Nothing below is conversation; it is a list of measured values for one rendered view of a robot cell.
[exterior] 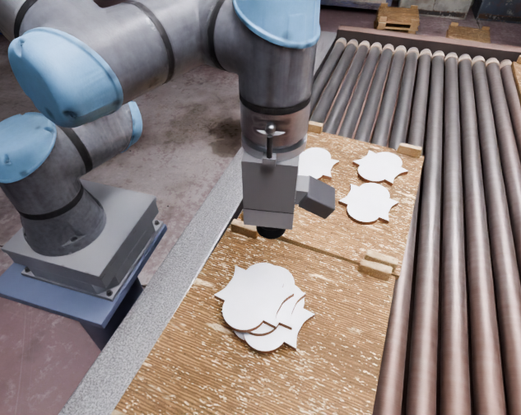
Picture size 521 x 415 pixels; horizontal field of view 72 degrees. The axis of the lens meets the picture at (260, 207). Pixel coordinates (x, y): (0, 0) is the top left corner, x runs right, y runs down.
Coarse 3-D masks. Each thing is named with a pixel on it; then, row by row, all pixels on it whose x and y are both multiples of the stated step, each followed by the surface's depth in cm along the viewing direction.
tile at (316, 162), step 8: (304, 152) 94; (312, 152) 94; (320, 152) 94; (328, 152) 94; (304, 160) 92; (312, 160) 92; (320, 160) 92; (328, 160) 92; (304, 168) 89; (312, 168) 89; (320, 168) 89; (328, 168) 89; (312, 176) 87; (320, 176) 87; (328, 176) 87
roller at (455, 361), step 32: (448, 64) 139; (448, 96) 122; (448, 128) 108; (448, 160) 97; (448, 192) 88; (448, 224) 81; (448, 256) 75; (448, 288) 69; (448, 320) 64; (448, 352) 60; (448, 384) 57
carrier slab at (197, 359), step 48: (240, 240) 74; (192, 288) 67; (336, 288) 66; (384, 288) 66; (192, 336) 60; (336, 336) 60; (384, 336) 60; (144, 384) 55; (192, 384) 55; (240, 384) 55; (288, 384) 55; (336, 384) 55
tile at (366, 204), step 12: (360, 192) 83; (372, 192) 83; (384, 192) 83; (348, 204) 80; (360, 204) 80; (372, 204) 80; (384, 204) 80; (396, 204) 81; (348, 216) 79; (360, 216) 78; (372, 216) 78; (384, 216) 78
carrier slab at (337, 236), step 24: (312, 144) 98; (336, 144) 98; (360, 144) 98; (336, 168) 91; (408, 168) 91; (336, 192) 85; (408, 192) 85; (240, 216) 79; (312, 216) 79; (336, 216) 79; (408, 216) 79; (288, 240) 75; (312, 240) 74; (336, 240) 74; (360, 240) 74; (384, 240) 74
